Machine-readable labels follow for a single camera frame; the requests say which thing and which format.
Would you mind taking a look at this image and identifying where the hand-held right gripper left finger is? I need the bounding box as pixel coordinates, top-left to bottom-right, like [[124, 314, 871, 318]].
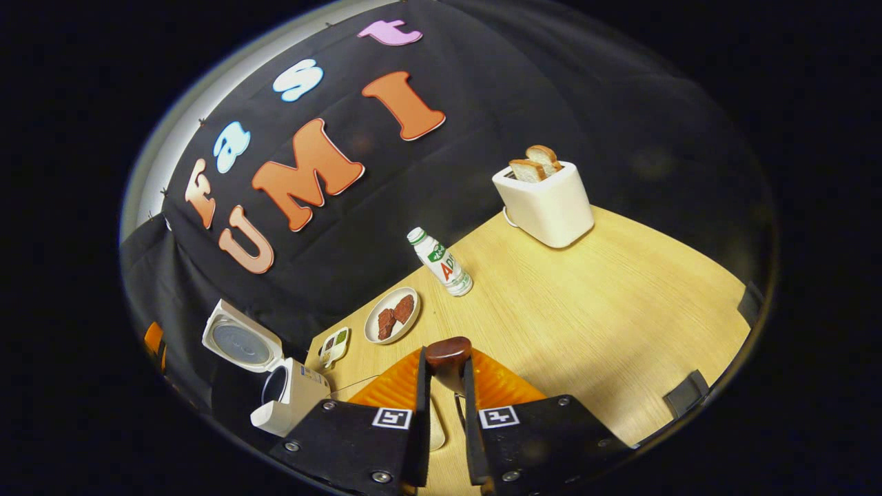
[[267, 347, 433, 496]]

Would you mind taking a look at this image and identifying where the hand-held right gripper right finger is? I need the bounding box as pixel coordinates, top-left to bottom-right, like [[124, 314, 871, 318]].
[[462, 348, 633, 496]]

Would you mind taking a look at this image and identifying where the white rice cooker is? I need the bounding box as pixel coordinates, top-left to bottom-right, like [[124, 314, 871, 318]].
[[201, 298, 332, 437]]

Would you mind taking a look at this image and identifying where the small divided sauce dish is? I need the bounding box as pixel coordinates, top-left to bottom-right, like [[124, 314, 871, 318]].
[[318, 327, 351, 371]]

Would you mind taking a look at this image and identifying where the white oval plate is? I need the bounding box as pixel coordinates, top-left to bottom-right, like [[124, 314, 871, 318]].
[[363, 287, 421, 345]]

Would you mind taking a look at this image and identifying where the white green-capped drink bottle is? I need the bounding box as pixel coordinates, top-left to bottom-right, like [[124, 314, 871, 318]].
[[407, 227, 474, 298]]

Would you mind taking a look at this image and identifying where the black table clamp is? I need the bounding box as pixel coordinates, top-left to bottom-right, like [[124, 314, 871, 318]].
[[663, 369, 710, 418], [737, 280, 767, 326]]

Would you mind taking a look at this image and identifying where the white toaster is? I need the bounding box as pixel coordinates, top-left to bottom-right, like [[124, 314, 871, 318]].
[[491, 161, 595, 249]]

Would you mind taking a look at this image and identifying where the toast bread slice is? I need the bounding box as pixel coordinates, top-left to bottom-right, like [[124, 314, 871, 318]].
[[526, 145, 562, 176], [509, 159, 548, 183]]

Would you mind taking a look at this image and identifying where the black backdrop cloth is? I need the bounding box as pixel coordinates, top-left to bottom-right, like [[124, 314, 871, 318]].
[[121, 0, 778, 407]]

